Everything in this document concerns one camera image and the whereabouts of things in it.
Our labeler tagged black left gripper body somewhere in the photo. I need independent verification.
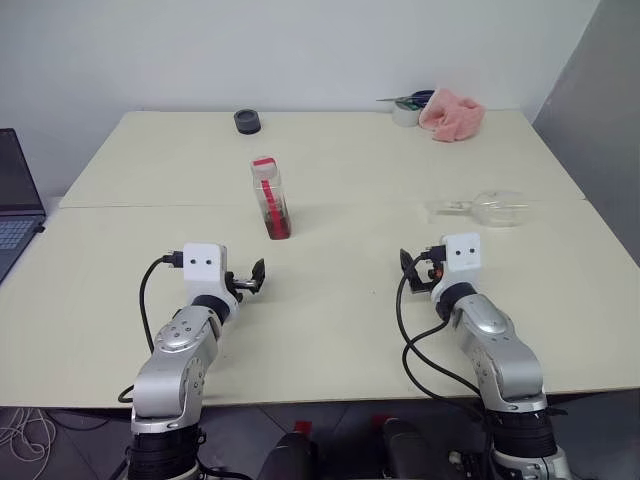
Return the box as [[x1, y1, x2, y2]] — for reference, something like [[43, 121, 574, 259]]
[[223, 270, 255, 302]]

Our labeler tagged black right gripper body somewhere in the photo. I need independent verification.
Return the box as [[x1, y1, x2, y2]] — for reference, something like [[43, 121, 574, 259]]
[[414, 243, 448, 289]]

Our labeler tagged pink cloth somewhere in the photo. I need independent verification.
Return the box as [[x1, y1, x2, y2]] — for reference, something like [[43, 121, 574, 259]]
[[418, 88, 487, 143]]

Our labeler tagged white tape roll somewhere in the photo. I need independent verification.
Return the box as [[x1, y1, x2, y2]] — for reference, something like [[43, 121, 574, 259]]
[[391, 102, 424, 129]]

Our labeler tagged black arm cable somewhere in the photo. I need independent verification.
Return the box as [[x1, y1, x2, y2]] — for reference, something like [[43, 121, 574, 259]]
[[117, 252, 185, 404], [396, 243, 496, 451]]

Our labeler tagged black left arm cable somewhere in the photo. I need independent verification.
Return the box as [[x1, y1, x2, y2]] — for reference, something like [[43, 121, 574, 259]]
[[117, 252, 185, 404]]

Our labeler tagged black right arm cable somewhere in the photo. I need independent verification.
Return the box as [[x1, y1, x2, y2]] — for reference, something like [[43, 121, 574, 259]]
[[396, 243, 496, 451]]

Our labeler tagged dark grey round puck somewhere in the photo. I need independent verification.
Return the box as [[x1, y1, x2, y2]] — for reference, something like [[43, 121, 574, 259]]
[[233, 108, 263, 135]]

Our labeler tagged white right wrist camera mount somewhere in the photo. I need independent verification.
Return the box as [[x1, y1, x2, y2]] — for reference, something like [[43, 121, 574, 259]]
[[438, 232, 485, 296]]

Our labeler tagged plastic bottle with amber liquid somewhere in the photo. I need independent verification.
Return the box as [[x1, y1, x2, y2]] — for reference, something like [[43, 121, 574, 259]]
[[251, 169, 294, 242]]

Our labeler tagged dark grey laptop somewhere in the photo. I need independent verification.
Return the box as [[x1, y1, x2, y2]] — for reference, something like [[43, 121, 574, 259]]
[[0, 128, 47, 286]]

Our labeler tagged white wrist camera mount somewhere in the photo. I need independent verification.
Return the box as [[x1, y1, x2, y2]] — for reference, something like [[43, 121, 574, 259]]
[[182, 242, 241, 315], [438, 232, 485, 296]]

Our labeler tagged dark rounded shape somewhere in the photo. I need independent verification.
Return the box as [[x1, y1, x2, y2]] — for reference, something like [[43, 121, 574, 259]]
[[372, 414, 442, 480], [259, 421, 319, 480]]

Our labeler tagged white floor cable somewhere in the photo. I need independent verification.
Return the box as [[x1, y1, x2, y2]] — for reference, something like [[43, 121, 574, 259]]
[[0, 407, 59, 464]]

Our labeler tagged red and white bottle cap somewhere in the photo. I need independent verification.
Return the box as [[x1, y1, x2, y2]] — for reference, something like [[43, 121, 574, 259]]
[[250, 156, 280, 177]]

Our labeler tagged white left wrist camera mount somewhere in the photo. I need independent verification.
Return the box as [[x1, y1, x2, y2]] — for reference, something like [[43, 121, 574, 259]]
[[182, 242, 241, 315]]

